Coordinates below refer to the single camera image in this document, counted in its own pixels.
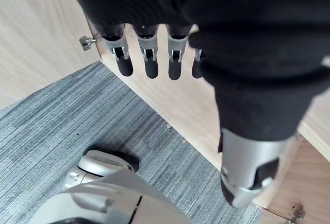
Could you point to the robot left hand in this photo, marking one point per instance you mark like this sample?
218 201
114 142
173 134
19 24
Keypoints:
232 54

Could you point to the light wood cabinet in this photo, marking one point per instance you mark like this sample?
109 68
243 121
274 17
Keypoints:
180 100

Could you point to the metal cabinet hinge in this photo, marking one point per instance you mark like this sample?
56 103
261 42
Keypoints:
87 42
296 211

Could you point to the light wood cabinet door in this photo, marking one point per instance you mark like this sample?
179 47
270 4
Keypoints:
38 41

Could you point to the small wood chip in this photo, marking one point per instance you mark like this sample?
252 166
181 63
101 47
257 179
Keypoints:
169 125
183 141

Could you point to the silver robot leg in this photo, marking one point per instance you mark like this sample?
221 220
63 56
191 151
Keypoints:
108 195

